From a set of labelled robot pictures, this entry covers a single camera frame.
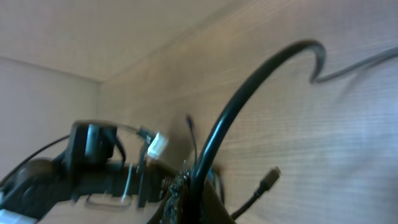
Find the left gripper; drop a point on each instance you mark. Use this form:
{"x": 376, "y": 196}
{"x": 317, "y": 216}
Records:
{"x": 150, "y": 184}

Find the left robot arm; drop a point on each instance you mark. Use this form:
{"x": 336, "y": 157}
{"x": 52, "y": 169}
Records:
{"x": 93, "y": 166}

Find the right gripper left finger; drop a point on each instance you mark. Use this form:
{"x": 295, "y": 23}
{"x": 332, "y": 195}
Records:
{"x": 171, "y": 209}

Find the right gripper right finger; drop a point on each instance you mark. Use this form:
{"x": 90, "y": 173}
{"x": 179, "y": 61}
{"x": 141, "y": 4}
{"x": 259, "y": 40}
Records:
{"x": 212, "y": 209}

